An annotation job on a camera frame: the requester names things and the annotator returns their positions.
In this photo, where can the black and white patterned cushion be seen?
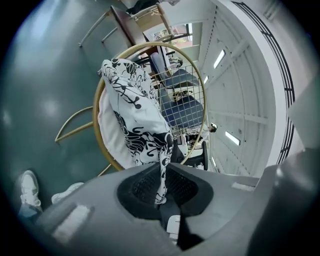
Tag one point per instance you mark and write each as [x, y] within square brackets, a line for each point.
[132, 105]

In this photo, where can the black office chair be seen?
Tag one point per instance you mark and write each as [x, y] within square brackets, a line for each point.
[203, 155]

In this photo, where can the long ceiling light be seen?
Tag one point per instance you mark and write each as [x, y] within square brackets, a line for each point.
[232, 138]
[206, 79]
[219, 59]

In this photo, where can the white sneaker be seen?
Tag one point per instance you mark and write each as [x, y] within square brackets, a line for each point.
[29, 186]
[66, 193]

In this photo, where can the blue office chair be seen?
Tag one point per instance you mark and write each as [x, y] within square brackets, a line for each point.
[185, 110]

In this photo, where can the light wooden chair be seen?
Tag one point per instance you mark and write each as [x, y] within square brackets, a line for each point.
[162, 18]

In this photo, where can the white seat pad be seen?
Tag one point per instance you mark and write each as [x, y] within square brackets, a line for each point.
[112, 132]

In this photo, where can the dark wooden table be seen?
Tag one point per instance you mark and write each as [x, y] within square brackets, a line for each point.
[126, 25]

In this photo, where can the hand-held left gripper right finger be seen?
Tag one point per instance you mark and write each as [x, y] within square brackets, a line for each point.
[225, 200]

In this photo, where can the person's blue jeans leg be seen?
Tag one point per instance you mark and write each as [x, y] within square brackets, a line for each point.
[28, 212]

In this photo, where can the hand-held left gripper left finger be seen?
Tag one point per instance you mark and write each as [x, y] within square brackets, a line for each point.
[100, 200]

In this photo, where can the black railing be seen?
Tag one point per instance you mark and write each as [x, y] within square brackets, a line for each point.
[285, 62]

